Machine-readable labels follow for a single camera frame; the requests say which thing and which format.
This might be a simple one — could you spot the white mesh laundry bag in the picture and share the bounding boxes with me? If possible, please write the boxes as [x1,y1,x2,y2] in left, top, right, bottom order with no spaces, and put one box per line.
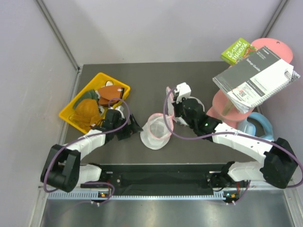
[190,96,205,112]

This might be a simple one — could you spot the orange bra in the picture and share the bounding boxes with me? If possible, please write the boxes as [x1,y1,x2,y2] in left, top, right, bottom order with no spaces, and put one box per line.
[97,85,125,106]

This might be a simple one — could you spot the pink tiered stand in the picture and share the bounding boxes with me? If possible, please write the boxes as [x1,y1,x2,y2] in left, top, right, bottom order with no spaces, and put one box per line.
[206,38,293,128]

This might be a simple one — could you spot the grey aluminium corner post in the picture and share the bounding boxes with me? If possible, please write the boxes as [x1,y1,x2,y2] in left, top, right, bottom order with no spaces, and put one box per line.
[34,0,80,72]

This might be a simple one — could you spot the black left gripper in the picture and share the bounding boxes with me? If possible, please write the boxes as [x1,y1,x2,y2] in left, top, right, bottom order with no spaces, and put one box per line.
[113,114,143,141]

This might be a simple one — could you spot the right aluminium corner post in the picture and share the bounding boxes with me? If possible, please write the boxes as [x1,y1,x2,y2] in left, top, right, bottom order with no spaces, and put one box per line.
[260,0,290,38]

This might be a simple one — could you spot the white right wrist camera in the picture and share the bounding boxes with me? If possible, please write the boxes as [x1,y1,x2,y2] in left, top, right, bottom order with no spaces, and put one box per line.
[173,82,191,104]

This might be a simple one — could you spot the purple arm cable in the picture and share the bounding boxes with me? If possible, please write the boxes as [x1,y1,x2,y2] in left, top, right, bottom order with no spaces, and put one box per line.
[44,98,131,192]
[163,88,303,187]

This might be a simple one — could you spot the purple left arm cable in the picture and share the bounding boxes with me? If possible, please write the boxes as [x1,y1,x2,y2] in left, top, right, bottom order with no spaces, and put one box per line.
[44,98,131,192]

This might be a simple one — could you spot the green treehouse book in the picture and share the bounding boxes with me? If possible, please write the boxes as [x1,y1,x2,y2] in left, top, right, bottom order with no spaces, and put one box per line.
[221,38,257,66]

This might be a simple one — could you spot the green bra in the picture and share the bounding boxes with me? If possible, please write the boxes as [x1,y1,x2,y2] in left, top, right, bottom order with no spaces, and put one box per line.
[73,89,99,109]

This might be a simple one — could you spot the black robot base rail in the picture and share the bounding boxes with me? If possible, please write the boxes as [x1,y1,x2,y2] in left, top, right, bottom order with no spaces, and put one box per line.
[80,163,249,196]

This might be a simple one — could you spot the pink-zippered round laundry bag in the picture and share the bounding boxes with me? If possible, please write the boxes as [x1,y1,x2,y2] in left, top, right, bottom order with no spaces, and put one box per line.
[139,86,180,151]

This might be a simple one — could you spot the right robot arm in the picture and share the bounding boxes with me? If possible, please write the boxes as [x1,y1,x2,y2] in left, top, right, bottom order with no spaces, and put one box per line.
[172,98,298,189]

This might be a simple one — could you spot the blue headphones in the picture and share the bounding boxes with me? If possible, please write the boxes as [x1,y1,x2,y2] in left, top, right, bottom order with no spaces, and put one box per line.
[238,112,274,141]

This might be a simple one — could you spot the mustard yellow lace bra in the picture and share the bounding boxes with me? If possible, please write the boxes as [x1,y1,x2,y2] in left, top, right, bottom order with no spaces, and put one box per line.
[69,98,105,129]

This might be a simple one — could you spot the grey slotted cable duct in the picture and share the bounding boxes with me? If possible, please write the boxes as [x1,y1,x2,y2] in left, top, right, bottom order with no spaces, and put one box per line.
[47,190,240,201]

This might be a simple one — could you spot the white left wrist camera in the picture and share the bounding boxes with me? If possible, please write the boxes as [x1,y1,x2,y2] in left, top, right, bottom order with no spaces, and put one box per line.
[108,105,125,119]

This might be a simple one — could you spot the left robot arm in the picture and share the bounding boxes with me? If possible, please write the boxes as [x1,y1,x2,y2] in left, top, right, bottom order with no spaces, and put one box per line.
[40,109,143,193]

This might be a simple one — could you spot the yellow plastic tray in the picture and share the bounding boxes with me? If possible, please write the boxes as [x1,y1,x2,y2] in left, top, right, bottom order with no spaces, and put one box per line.
[59,72,131,134]

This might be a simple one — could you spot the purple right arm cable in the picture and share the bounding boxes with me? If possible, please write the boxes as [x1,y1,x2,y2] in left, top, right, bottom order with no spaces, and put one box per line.
[163,88,303,187]

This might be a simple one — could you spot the grey setup guide booklet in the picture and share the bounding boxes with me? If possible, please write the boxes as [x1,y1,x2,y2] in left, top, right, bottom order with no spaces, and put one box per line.
[213,46,301,114]

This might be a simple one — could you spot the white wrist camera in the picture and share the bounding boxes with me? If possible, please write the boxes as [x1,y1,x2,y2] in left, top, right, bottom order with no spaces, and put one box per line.
[173,82,191,104]
[108,105,125,119]

